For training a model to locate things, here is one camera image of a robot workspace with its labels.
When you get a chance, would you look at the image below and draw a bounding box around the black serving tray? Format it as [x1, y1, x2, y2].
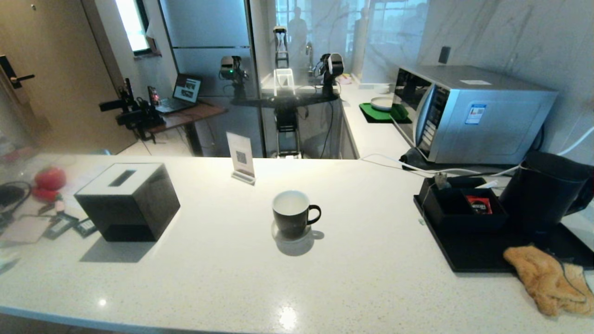
[413, 176, 594, 273]

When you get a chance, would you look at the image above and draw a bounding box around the black ceramic mug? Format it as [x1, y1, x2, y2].
[272, 190, 322, 240]

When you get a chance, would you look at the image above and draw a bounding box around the orange cloth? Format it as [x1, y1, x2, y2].
[504, 245, 594, 317]

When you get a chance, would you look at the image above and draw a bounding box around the open laptop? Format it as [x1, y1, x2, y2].
[155, 73, 202, 114]

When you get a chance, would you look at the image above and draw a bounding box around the wooden table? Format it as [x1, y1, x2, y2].
[148, 101, 228, 156]

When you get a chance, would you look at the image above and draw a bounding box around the black organizer box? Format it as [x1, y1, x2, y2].
[419, 176, 509, 232]

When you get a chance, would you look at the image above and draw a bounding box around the red coffee sachet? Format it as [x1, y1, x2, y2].
[465, 195, 493, 215]

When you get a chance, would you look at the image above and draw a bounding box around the bright window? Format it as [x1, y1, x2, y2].
[115, 0, 151, 56]

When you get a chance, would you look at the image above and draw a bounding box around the silver refrigerator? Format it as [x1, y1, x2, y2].
[158, 0, 265, 158]

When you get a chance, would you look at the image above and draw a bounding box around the pale paper card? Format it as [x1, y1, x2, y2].
[0, 216, 49, 244]

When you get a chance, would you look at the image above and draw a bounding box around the silver microwave oven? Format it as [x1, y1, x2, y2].
[392, 64, 559, 165]

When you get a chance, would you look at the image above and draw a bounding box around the black tissue box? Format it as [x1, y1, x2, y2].
[73, 162, 181, 243]

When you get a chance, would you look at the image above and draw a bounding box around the wooden door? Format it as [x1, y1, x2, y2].
[0, 0, 137, 154]

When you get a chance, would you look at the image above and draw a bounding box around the QR code sign stand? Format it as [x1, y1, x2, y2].
[226, 132, 257, 186]

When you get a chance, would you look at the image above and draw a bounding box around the black door handle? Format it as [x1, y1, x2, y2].
[0, 55, 35, 90]

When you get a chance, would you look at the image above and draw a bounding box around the dark card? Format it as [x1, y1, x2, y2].
[73, 218, 97, 238]
[43, 213, 78, 240]

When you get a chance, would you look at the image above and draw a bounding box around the red plush toy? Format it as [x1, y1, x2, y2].
[32, 166, 67, 203]

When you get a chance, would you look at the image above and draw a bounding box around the robot behind glass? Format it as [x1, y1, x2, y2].
[219, 26, 346, 158]

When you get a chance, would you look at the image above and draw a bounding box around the black electric kettle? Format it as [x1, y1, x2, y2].
[499, 151, 594, 232]

